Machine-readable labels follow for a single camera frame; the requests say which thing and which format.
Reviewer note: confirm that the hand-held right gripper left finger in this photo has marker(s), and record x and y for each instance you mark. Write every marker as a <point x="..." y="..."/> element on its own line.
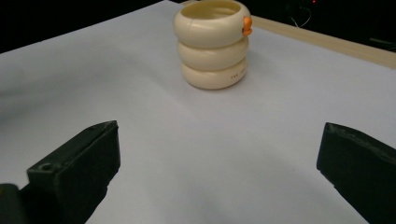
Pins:
<point x="77" y="174"/>

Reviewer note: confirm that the cream ringed cup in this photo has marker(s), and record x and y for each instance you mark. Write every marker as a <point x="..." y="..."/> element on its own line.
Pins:
<point x="208" y="53"/>

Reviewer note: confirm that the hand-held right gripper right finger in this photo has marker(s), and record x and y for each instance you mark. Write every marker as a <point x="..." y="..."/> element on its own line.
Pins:
<point x="361" y="168"/>

